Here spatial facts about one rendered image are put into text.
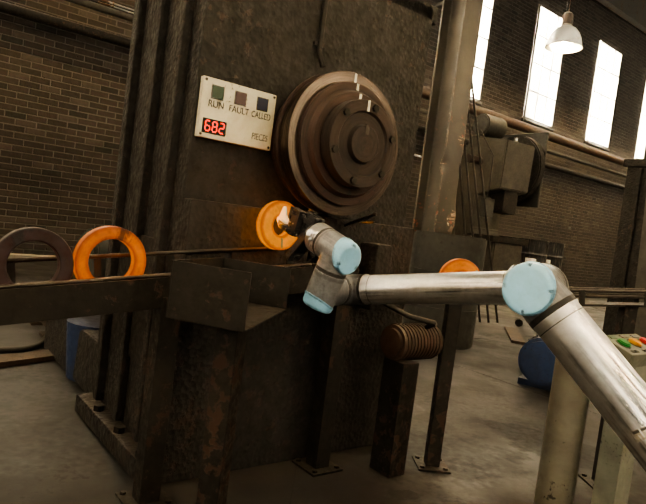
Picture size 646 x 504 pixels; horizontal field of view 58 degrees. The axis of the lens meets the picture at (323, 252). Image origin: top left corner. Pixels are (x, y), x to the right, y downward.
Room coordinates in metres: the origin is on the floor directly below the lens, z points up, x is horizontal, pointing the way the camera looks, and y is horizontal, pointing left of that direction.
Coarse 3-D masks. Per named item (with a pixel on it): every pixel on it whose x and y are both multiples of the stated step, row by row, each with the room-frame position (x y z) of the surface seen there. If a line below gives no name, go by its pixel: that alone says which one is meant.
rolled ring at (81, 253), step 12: (96, 228) 1.51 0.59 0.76; (108, 228) 1.51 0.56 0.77; (120, 228) 1.53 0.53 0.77; (84, 240) 1.47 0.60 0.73; (96, 240) 1.49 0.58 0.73; (120, 240) 1.53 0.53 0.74; (132, 240) 1.55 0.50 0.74; (84, 252) 1.47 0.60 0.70; (132, 252) 1.56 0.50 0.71; (144, 252) 1.57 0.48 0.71; (84, 264) 1.48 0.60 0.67; (132, 264) 1.57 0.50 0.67; (144, 264) 1.57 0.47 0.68; (84, 276) 1.48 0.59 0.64
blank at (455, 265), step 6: (444, 264) 2.16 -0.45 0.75; (450, 264) 2.13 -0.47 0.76; (456, 264) 2.13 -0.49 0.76; (462, 264) 2.13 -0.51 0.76; (468, 264) 2.13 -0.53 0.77; (474, 264) 2.14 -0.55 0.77; (444, 270) 2.13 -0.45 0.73; (450, 270) 2.13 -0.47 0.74; (456, 270) 2.13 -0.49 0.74; (462, 270) 2.13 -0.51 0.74; (468, 270) 2.13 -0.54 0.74; (474, 270) 2.14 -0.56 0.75
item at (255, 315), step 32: (192, 288) 1.35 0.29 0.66; (224, 288) 1.33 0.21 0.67; (256, 288) 1.58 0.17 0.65; (288, 288) 1.56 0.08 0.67; (192, 320) 1.35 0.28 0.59; (224, 320) 1.32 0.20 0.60; (256, 320) 1.41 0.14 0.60; (224, 352) 1.46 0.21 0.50; (224, 384) 1.45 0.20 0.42; (224, 416) 1.45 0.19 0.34; (224, 448) 1.45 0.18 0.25; (224, 480) 1.48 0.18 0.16
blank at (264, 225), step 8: (264, 208) 1.82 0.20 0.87; (272, 208) 1.82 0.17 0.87; (280, 208) 1.84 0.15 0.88; (288, 208) 1.85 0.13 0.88; (264, 216) 1.80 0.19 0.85; (272, 216) 1.82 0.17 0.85; (256, 224) 1.82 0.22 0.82; (264, 224) 1.80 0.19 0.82; (272, 224) 1.82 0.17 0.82; (264, 232) 1.80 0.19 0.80; (272, 232) 1.82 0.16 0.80; (264, 240) 1.81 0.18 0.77; (272, 240) 1.82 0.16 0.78; (280, 240) 1.84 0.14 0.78; (288, 240) 1.86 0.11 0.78; (272, 248) 1.83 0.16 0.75; (280, 248) 1.84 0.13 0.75
